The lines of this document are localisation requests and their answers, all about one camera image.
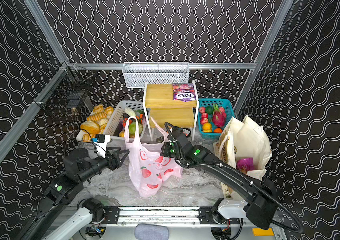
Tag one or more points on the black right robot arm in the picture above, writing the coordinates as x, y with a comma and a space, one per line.
261, 199

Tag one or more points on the wooden two-tier shelf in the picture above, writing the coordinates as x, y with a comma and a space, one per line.
158, 103

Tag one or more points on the grey foam pad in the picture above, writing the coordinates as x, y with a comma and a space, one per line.
151, 232

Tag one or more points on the pink dragon fruit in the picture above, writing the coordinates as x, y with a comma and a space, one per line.
219, 116

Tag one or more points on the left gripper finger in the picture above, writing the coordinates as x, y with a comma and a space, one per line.
121, 159
119, 152

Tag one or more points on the white plastic vegetable basket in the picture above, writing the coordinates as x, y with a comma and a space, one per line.
114, 126

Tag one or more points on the green cabbage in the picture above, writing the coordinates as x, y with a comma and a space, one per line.
133, 126

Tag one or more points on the pink plastic grocery bag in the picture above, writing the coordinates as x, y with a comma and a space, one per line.
148, 170

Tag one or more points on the yellow sticker label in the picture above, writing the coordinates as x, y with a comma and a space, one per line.
257, 232

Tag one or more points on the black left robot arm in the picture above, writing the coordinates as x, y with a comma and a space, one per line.
79, 168

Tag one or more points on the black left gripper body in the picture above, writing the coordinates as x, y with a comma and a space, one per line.
112, 158

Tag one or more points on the cream canvas tote bag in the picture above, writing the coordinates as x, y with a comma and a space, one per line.
244, 140

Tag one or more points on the white bread tray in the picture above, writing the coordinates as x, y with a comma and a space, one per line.
100, 115

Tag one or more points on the black wire wall basket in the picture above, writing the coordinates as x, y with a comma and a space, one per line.
69, 99

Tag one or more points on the red tomato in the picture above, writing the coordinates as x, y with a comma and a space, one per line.
126, 121

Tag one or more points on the white wire wall basket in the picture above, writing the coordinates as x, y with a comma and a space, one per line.
140, 74

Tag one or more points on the yellow lemon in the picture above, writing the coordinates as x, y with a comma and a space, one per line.
207, 127

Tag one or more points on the orange tangerine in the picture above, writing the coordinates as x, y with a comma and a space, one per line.
218, 130

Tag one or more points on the oval bread roll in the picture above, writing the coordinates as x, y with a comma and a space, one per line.
91, 127

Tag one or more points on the teal plastic fruit basket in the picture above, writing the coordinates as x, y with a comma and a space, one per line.
205, 115

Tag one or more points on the purple Fox's candy bag top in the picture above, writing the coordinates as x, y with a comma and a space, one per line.
184, 92

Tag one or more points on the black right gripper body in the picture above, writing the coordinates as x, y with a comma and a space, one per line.
168, 149

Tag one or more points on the long braided bread loaf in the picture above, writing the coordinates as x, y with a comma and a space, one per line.
88, 137

